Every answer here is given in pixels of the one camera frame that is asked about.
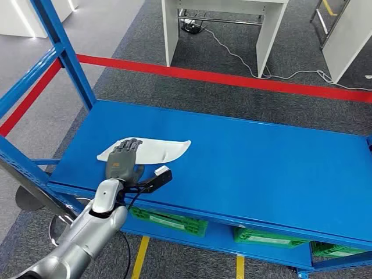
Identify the blue metal shelf rack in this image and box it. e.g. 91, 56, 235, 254
0, 0, 372, 279

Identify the white desk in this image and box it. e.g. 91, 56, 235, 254
161, 0, 291, 78

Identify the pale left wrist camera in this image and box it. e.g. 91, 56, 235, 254
115, 165, 174, 196

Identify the red tape strip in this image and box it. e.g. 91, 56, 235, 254
76, 53, 372, 104
0, 58, 63, 138

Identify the grey metal ladder frame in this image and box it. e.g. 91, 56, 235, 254
309, 0, 351, 51

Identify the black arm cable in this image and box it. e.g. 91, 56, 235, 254
118, 187, 142, 279

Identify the green plastic crate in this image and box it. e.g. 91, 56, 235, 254
234, 226, 311, 249
130, 206, 208, 238
311, 240, 367, 259

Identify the yellow floor tape strip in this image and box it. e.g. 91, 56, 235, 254
235, 255, 246, 279
131, 235, 150, 279

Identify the white furniture panel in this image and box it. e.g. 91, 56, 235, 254
321, 0, 372, 84

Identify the long white floor cable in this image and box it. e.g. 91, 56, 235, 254
201, 26, 372, 92

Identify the white curved plastic part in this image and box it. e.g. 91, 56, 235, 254
97, 137, 192, 166

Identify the black router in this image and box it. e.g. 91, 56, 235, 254
180, 17, 204, 35

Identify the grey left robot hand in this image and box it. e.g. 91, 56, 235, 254
105, 138, 145, 185

